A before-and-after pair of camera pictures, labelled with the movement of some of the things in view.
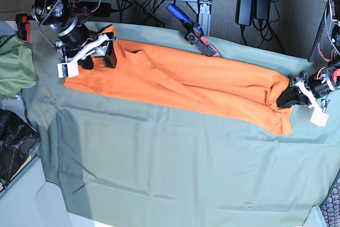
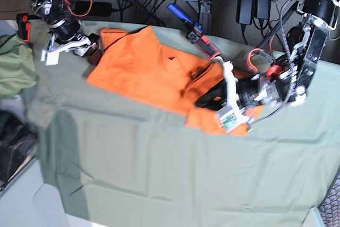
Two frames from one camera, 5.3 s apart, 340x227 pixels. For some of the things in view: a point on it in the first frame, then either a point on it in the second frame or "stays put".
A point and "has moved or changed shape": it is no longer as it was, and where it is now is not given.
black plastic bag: (18, 140) stays put
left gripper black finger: (291, 95) -> (214, 98)
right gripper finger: (87, 63) -> (94, 56)
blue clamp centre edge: (195, 35) stays put
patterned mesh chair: (330, 207) stays put
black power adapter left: (244, 5) stays put
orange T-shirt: (251, 97) has moved or changed shape
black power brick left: (104, 9) stays put
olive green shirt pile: (17, 70) stays put
